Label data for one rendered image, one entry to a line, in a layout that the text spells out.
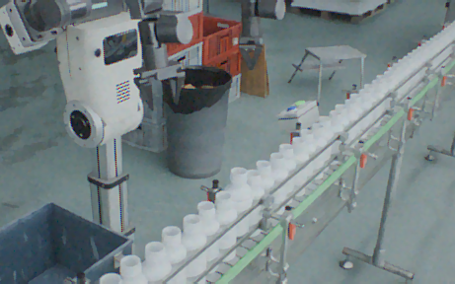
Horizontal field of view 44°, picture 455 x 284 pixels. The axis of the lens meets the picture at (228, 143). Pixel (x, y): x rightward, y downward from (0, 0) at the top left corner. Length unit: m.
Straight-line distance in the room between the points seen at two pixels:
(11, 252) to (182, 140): 2.05
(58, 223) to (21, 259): 0.14
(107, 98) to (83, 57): 0.14
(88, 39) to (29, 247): 0.60
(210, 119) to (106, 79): 1.83
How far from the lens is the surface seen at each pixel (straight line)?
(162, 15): 1.27
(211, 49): 4.45
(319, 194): 1.64
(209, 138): 3.53
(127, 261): 1.08
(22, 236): 1.66
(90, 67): 1.67
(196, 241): 1.18
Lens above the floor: 1.81
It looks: 26 degrees down
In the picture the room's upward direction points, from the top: 2 degrees clockwise
